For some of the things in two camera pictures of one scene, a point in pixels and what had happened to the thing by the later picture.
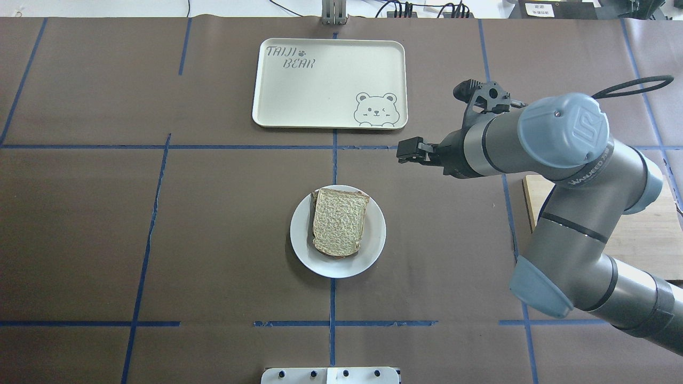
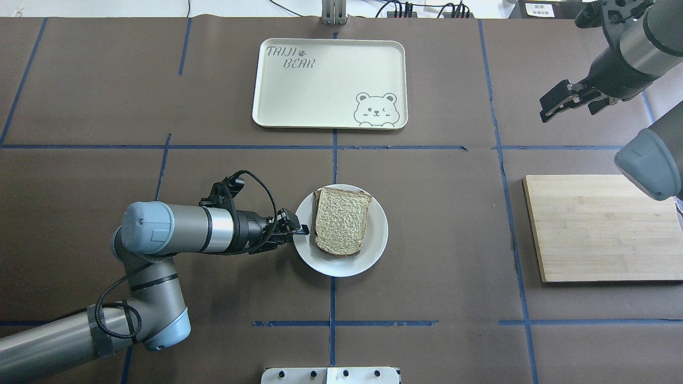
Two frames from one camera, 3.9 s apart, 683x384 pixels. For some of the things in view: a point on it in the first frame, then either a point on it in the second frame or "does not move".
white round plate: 372,243 does not move
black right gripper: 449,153 to 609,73
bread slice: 339,216 does not move
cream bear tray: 331,83 does not move
